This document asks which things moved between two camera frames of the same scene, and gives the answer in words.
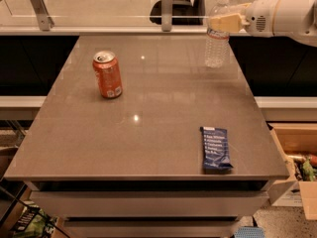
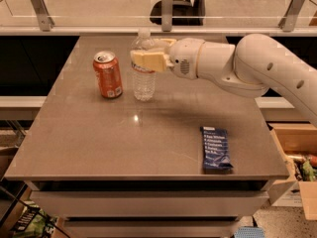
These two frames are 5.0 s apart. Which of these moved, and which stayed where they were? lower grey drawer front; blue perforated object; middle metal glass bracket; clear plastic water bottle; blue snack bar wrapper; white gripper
Moved: clear plastic water bottle; white gripper
Stayed: middle metal glass bracket; blue perforated object; blue snack bar wrapper; lower grey drawer front
